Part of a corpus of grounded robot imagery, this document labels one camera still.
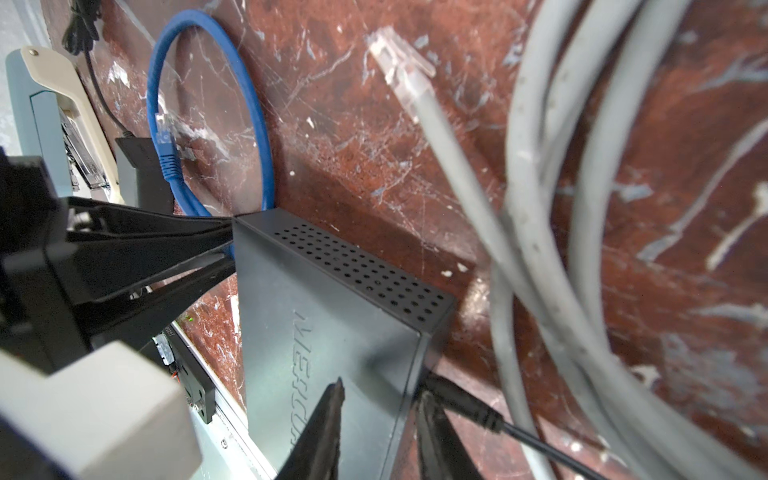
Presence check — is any blue ethernet cable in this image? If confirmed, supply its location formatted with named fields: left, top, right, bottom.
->
left=146, top=8, right=277, bottom=218

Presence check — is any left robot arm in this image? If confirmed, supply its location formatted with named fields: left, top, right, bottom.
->
left=1, top=156, right=235, bottom=479

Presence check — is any beige teal handheld device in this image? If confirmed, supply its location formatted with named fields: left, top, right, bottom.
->
left=5, top=46, right=125, bottom=204

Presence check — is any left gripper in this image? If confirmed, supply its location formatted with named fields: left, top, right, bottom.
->
left=1, top=153, right=235, bottom=373

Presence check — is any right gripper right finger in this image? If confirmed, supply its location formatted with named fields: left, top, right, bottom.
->
left=416, top=391, right=483, bottom=480

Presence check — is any grey coiled ethernet cable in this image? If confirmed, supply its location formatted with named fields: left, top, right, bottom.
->
left=367, top=0, right=768, bottom=480

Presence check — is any black power adapter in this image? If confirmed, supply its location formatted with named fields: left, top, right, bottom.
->
left=115, top=137, right=174, bottom=214
left=420, top=373, right=603, bottom=479

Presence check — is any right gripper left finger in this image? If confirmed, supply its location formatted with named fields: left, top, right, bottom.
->
left=275, top=378, right=345, bottom=480

